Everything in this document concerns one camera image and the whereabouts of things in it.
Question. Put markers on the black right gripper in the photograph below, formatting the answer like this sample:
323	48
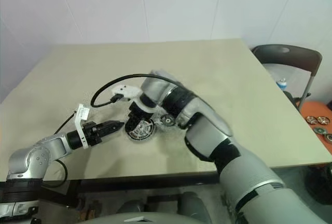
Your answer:
138	113

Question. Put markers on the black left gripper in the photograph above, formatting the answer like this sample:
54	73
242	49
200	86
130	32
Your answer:
93	133

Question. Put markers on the grey ribbed motor housing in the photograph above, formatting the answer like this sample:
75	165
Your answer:
135	137

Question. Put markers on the black silver spoked rotor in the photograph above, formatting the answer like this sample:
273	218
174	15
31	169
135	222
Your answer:
145	128

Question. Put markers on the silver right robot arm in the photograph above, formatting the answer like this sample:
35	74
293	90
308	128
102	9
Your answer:
246	177

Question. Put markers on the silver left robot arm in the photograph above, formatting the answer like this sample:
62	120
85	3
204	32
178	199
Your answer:
39	154

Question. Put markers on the bronze round motor part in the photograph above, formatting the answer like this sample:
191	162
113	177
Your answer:
311	119
324	120

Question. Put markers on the green round motor part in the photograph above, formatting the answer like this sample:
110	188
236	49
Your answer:
328	138
318	130

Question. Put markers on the blue white plastic bottle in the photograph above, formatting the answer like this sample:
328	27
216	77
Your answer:
281	84

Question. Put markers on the black folding chair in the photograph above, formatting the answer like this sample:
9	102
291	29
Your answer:
298	58

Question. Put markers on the black floor object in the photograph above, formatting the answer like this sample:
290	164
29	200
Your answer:
320	185

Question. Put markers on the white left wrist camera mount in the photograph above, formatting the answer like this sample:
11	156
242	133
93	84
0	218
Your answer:
83	112

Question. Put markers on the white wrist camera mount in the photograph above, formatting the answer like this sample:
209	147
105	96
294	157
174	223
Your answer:
83	112
124	90

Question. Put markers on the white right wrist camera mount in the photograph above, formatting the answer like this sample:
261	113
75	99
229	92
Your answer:
124	90

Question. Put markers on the black metal table frame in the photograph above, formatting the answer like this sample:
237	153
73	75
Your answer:
129	181

